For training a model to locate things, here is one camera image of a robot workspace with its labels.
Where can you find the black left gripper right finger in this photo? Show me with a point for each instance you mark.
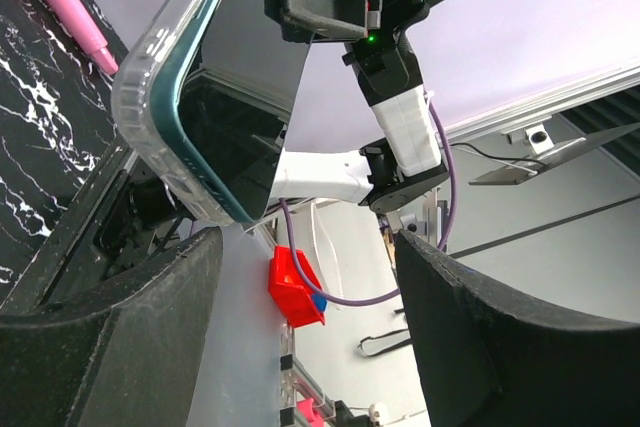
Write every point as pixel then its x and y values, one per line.
pixel 490 355

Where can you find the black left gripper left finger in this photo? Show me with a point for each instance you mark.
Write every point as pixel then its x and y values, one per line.
pixel 124 353

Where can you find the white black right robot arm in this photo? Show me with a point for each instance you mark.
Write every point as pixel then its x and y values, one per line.
pixel 406 162

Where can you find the red plastic bin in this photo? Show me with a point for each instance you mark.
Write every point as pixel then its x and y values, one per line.
pixel 298 303

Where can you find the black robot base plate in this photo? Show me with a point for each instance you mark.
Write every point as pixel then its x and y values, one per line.
pixel 123 215

